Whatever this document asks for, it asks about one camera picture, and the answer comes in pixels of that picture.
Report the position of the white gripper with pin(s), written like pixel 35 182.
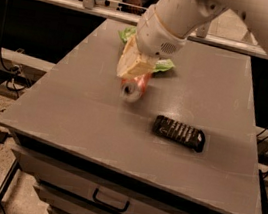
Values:
pixel 153 36

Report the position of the red coke can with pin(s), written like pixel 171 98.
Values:
pixel 133 89

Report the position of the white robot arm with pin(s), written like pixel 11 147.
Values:
pixel 181 17

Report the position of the green chip bag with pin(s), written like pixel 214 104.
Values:
pixel 161 65

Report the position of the black snack bar wrapper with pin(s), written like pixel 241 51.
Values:
pixel 181 133

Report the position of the grey drawer cabinet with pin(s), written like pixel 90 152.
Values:
pixel 74 132

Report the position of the black drawer handle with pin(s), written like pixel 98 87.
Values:
pixel 111 205

